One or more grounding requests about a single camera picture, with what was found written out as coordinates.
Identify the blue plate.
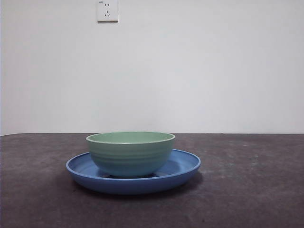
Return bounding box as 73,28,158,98
66,149,201,195

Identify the green ribbed bowl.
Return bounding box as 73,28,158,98
85,132,176,178

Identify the white wall socket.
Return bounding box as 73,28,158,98
97,0,119,24

